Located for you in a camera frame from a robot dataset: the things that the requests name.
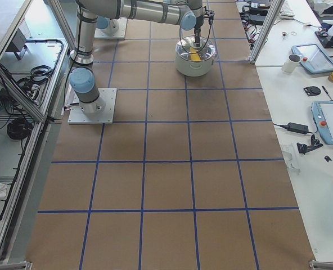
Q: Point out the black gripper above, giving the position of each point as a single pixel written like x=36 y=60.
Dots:
x=198 y=22

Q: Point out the glass pot lid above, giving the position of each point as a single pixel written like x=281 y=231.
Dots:
x=206 y=48

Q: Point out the yellow corn cob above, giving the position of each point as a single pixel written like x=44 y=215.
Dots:
x=194 y=55

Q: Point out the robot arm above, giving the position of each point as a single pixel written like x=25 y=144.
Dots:
x=133 y=80

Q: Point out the pale green electric pot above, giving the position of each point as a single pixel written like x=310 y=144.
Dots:
x=193 y=69

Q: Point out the white paper cup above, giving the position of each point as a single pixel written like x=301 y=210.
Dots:
x=291 y=63

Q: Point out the blue teach pendant upper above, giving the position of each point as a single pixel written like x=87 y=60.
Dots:
x=313 y=58

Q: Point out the blue teach pendant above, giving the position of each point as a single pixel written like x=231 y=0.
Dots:
x=322 y=112
x=313 y=58

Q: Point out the black round disc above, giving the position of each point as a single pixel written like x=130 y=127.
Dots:
x=312 y=91

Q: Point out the black charger brick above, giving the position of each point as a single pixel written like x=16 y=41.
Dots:
x=297 y=128

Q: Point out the blue teach pendant lower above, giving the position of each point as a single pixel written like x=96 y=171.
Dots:
x=322 y=112

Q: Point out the clear plastic holder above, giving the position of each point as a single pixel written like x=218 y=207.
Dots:
x=290 y=158

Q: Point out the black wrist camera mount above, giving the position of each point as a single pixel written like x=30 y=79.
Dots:
x=208 y=15

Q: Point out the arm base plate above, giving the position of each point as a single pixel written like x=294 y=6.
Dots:
x=110 y=28
x=98 y=112

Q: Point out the aluminium frame post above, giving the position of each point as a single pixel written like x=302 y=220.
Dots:
x=266 y=28

